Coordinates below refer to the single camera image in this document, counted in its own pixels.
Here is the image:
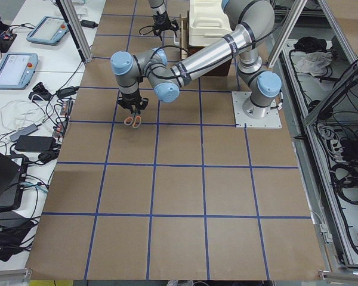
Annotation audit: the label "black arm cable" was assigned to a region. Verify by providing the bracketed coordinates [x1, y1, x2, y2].
[138, 25, 156, 37]

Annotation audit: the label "white plastic tray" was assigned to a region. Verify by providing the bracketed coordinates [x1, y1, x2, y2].
[189, 0, 232, 47]

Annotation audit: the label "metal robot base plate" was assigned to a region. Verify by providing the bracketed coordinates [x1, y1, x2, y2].
[232, 91, 282, 129]

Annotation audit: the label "blue teach pendant near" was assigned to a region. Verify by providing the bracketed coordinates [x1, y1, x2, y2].
[0, 52, 38, 90]

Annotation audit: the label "black power adapter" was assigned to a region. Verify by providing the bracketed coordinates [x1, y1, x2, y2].
[14, 135, 56, 153]

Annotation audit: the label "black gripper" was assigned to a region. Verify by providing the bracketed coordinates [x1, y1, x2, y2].
[152, 13, 178, 35]
[117, 91, 149, 116]

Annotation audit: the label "blue teach pendant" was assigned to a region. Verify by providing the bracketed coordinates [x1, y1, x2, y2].
[26, 16, 69, 46]
[0, 52, 38, 90]

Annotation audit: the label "wooden drawer with white handle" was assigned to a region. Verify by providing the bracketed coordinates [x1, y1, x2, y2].
[174, 11, 189, 60]

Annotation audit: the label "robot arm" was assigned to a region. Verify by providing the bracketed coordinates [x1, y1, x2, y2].
[110, 1, 282, 119]
[149, 0, 179, 37]

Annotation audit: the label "dark wooden drawer cabinet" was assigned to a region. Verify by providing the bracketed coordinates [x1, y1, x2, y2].
[188, 44, 232, 77]

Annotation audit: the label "white cloth bundle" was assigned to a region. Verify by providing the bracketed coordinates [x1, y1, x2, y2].
[295, 51, 333, 77]

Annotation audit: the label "aluminium frame post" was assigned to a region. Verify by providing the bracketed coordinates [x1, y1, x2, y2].
[55, 0, 92, 65]

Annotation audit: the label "blue teach pendant far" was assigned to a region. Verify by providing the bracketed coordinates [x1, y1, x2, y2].
[26, 16, 69, 46]

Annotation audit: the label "grey orange scissors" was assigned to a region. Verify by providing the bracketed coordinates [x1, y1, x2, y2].
[124, 112, 141, 129]

